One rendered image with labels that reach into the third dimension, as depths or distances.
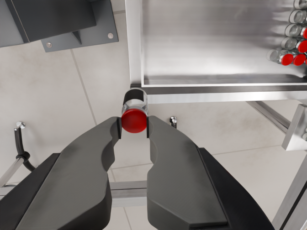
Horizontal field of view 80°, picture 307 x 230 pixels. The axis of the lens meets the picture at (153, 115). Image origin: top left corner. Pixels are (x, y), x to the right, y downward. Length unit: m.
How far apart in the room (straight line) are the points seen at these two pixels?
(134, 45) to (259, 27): 0.23
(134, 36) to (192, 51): 0.11
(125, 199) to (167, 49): 0.93
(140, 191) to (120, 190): 0.11
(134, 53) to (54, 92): 1.15
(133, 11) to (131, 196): 0.97
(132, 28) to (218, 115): 1.26
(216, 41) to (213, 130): 1.26
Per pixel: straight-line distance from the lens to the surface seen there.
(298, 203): 0.80
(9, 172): 1.61
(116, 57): 1.28
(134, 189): 1.18
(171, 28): 0.37
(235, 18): 0.40
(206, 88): 0.39
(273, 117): 0.89
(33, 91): 1.53
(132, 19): 0.37
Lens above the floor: 1.24
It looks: 61 degrees down
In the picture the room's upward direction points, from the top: 173 degrees clockwise
